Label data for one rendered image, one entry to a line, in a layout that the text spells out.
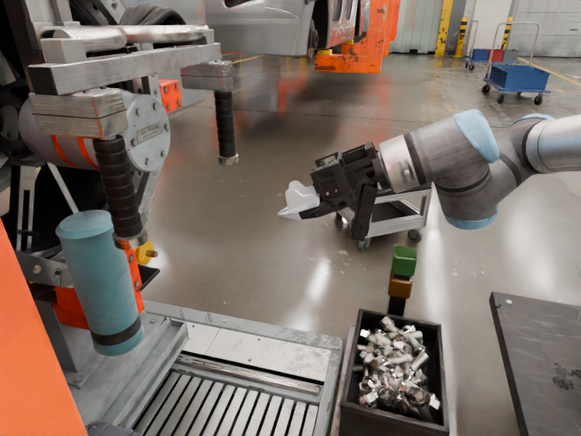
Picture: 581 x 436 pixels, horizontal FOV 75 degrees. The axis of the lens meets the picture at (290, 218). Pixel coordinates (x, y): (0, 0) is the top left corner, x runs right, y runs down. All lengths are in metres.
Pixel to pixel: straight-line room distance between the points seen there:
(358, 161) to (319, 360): 0.77
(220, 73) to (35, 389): 0.62
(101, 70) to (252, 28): 2.63
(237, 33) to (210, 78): 2.37
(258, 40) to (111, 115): 2.70
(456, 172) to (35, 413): 0.58
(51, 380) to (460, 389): 1.25
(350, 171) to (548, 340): 0.75
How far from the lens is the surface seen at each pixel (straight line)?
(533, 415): 1.01
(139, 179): 1.00
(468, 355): 1.51
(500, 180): 0.74
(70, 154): 0.72
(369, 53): 4.18
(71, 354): 1.12
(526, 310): 1.27
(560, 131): 0.71
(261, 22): 3.13
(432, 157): 0.63
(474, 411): 1.36
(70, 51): 0.51
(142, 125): 0.68
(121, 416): 1.13
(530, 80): 6.02
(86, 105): 0.49
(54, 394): 0.28
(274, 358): 1.27
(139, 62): 0.60
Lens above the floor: 1.02
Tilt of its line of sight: 28 degrees down
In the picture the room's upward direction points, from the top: straight up
